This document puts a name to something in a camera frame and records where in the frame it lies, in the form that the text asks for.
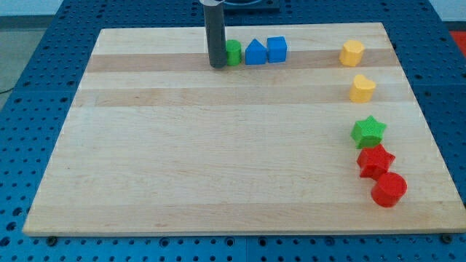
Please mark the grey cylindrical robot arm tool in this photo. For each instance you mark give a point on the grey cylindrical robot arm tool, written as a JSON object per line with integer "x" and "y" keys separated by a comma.
{"x": 215, "y": 32}

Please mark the green star block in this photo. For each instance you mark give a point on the green star block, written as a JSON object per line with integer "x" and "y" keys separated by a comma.
{"x": 368, "y": 132}

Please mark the red star block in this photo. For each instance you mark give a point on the red star block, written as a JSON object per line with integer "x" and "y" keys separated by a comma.
{"x": 374, "y": 162}

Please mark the light wooden board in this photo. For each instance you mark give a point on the light wooden board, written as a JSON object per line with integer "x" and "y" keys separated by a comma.
{"x": 158, "y": 143}

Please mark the blue house-shaped block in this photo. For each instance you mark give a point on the blue house-shaped block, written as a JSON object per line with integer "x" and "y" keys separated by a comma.
{"x": 255, "y": 53}

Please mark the green cylinder block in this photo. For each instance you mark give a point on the green cylinder block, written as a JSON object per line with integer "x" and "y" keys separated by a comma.
{"x": 233, "y": 52}

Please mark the blue cube block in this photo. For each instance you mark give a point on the blue cube block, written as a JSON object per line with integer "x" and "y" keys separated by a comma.
{"x": 277, "y": 49}

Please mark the yellow heart block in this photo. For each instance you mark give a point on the yellow heart block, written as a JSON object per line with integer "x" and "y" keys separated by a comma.
{"x": 362, "y": 89}

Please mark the yellow hexagon block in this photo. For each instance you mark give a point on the yellow hexagon block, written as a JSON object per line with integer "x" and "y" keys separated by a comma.
{"x": 351, "y": 53}

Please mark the red cylinder block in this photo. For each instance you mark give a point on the red cylinder block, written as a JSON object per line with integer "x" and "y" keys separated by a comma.
{"x": 389, "y": 189}

